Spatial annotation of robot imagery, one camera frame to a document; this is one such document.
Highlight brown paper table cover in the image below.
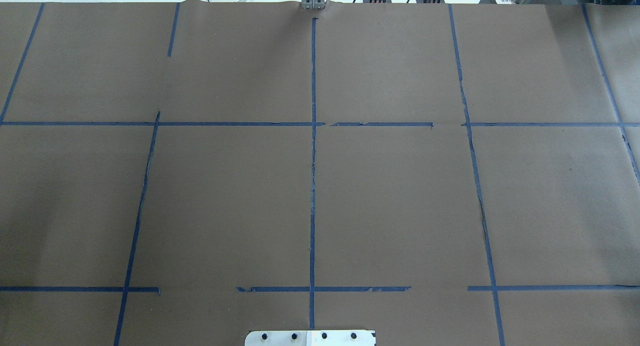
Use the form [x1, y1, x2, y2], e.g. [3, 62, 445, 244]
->
[1, 0, 639, 346]

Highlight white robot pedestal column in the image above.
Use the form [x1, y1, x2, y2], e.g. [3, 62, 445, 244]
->
[244, 330, 377, 346]

